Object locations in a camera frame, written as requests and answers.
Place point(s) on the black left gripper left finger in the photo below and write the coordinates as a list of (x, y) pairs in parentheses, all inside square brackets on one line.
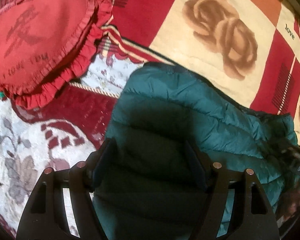
[(60, 205)]

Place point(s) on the floral white bedspread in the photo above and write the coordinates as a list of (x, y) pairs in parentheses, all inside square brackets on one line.
[(58, 135)]

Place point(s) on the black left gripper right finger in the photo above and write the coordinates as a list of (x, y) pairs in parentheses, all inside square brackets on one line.
[(252, 216)]

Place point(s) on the red cream rose patterned quilt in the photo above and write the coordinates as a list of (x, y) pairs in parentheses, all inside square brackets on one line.
[(249, 49)]

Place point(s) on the red heart shaped pillow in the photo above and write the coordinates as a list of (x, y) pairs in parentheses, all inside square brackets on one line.
[(44, 44)]

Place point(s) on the green quilted puffer jacket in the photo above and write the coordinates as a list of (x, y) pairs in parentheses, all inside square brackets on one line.
[(156, 189)]

